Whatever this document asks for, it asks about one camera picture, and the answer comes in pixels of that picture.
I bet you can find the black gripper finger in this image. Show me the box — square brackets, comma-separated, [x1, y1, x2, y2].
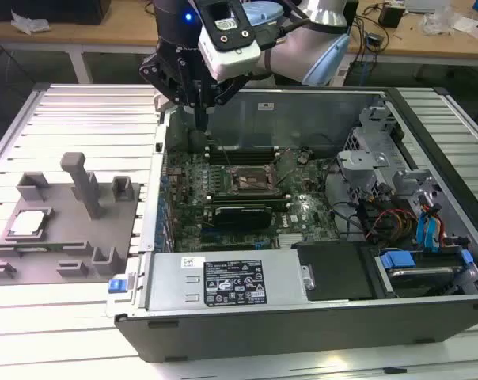
[201, 74, 248, 132]
[138, 55, 203, 131]

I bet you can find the thin metal locking lever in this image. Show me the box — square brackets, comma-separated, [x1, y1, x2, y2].
[222, 145, 236, 171]

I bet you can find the metal socket cover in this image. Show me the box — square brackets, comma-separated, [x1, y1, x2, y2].
[267, 149, 298, 188]

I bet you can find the silver CPU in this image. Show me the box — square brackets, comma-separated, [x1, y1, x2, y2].
[7, 209, 52, 238]

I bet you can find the wooden desk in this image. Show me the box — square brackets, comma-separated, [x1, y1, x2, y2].
[0, 0, 478, 84]

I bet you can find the black cylinder part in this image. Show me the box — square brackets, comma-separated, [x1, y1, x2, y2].
[188, 128, 207, 154]

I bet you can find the RAM slots bank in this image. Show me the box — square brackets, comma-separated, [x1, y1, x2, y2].
[205, 144, 279, 165]
[206, 192, 291, 207]

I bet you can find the large black equipment box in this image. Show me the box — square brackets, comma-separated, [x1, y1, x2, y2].
[0, 0, 112, 25]

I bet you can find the black graphics card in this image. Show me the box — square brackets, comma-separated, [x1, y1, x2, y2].
[211, 203, 274, 230]

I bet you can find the crumpled white paper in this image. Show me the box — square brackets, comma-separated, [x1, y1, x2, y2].
[11, 9, 51, 33]

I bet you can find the green motherboard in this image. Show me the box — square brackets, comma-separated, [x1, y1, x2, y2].
[165, 148, 343, 253]

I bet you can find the grey metal drive cage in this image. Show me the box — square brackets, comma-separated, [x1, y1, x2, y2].
[336, 104, 434, 207]

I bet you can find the small silver heat sink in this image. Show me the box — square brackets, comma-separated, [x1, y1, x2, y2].
[278, 233, 307, 250]

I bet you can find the grey parts rack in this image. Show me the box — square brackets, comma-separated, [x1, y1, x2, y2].
[0, 151, 142, 287]

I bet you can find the small black box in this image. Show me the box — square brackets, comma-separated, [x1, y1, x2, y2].
[378, 6, 405, 29]

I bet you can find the silver power supply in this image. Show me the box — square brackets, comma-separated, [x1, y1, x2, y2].
[146, 251, 309, 312]

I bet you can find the green RAM stick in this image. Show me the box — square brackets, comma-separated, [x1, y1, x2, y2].
[0, 243, 88, 254]

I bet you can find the black drive bay cover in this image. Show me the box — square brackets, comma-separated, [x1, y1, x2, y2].
[294, 241, 377, 302]

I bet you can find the clear plastic bag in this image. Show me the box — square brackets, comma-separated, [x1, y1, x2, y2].
[419, 7, 457, 35]

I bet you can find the hard disk in blue carrier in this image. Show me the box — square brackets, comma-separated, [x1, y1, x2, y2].
[375, 249, 476, 298]

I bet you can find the black open PC case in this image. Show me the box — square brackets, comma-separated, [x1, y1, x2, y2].
[104, 85, 478, 363]

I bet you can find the white cardboard box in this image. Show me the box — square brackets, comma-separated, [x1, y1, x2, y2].
[452, 15, 478, 43]

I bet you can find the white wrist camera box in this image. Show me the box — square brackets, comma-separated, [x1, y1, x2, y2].
[198, 0, 262, 82]

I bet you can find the red yellow wire bundle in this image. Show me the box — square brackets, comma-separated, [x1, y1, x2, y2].
[365, 207, 418, 242]

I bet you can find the blue flat data wire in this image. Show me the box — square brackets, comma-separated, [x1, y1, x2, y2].
[415, 211, 444, 253]

